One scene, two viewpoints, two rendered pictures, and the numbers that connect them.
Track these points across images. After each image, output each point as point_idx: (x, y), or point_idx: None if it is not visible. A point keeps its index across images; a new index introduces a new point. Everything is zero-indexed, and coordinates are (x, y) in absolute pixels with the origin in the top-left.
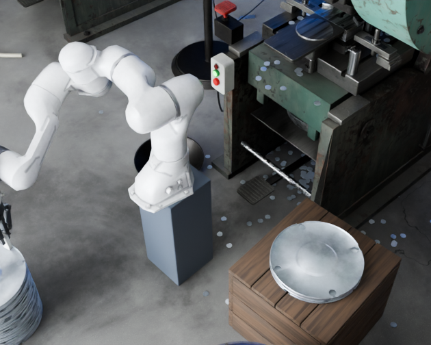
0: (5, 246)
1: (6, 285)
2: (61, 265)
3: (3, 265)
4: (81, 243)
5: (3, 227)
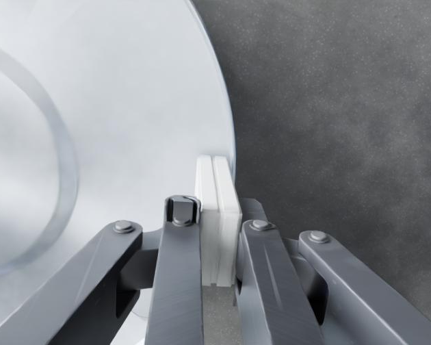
0: (196, 189)
1: None
2: (322, 159)
3: (88, 231)
4: (420, 172)
5: (247, 341)
